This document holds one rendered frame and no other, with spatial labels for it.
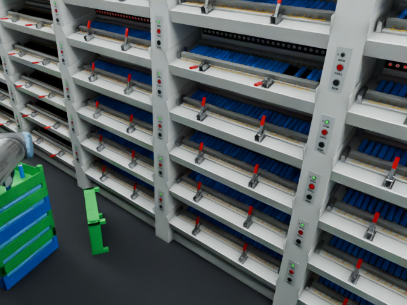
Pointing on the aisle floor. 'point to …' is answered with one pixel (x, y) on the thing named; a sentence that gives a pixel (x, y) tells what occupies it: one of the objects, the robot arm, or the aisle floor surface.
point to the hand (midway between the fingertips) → (6, 182)
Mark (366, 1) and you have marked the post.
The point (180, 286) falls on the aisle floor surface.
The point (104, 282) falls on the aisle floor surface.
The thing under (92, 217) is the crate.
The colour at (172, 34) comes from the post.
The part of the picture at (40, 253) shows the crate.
